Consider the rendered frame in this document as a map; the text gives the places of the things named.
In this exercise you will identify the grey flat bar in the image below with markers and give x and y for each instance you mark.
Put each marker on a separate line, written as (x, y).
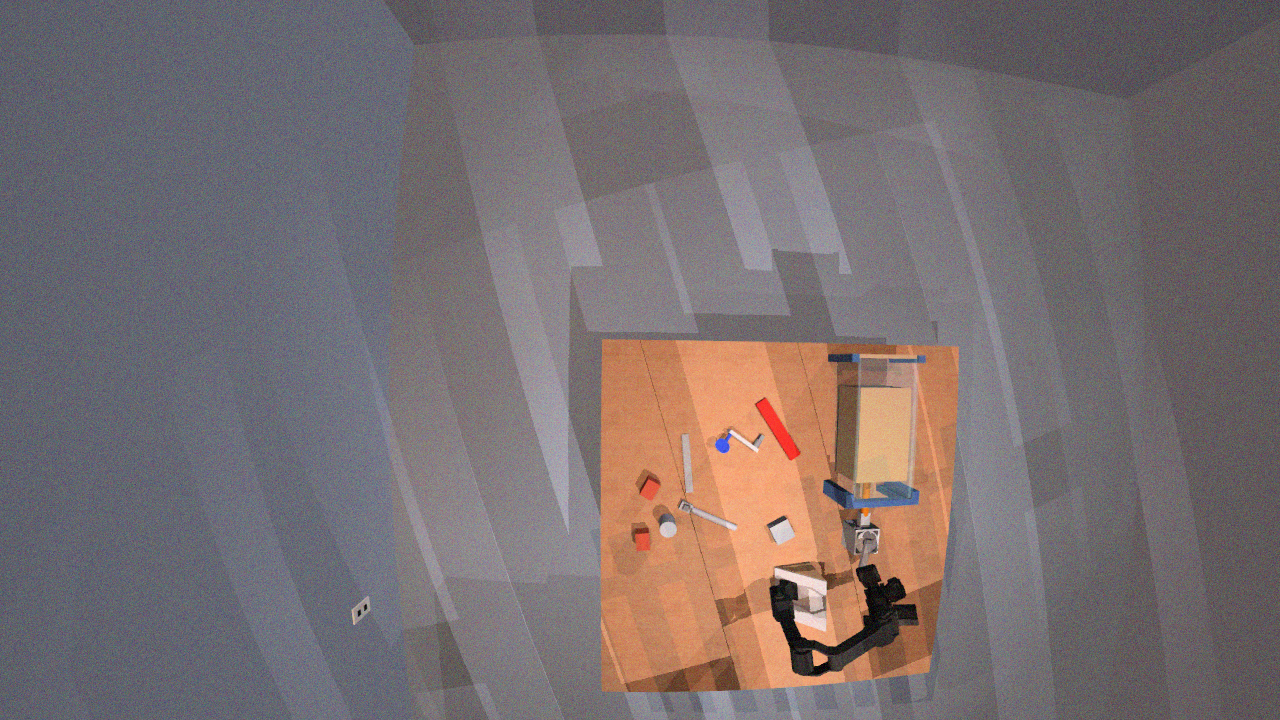
(687, 463)

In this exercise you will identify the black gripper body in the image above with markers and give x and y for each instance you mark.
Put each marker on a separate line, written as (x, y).
(868, 575)

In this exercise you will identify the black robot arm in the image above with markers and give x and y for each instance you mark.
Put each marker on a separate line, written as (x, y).
(881, 627)

